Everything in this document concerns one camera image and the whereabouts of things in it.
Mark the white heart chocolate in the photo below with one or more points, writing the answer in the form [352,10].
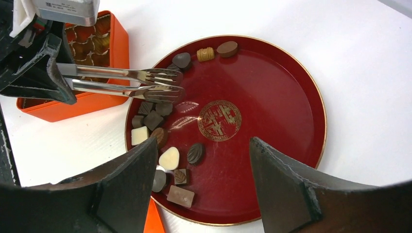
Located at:
[169,159]

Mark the orange box lid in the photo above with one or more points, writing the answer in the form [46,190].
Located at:
[153,222]

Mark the metal serving tongs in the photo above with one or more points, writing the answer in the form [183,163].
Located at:
[155,84]

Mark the red round tray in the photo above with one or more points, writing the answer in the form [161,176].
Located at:
[262,91]

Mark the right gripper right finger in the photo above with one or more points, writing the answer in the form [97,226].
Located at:
[295,198]

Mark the brown oval chocolate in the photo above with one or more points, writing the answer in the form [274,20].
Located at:
[227,49]

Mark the caramel ridged chocolate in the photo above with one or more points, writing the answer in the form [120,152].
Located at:
[205,54]

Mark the white square chocolate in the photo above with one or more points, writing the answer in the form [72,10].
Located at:
[139,135]

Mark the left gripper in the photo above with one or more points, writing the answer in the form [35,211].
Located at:
[30,47]

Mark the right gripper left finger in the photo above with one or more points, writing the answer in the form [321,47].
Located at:
[111,198]

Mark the orange chocolate box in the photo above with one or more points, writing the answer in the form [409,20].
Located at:
[106,44]

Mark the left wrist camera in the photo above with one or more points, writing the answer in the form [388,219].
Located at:
[77,12]

